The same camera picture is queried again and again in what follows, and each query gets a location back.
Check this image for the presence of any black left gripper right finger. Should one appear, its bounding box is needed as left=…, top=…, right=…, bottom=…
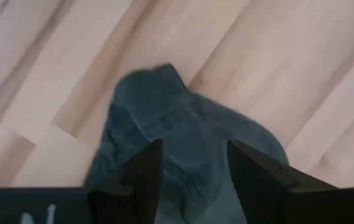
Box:
left=226, top=139, right=342, bottom=224

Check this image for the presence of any dark green cap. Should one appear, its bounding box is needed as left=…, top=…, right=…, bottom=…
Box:
left=83, top=63, right=290, bottom=224

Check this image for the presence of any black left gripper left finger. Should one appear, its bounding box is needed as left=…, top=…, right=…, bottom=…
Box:
left=86, top=138, right=164, bottom=224

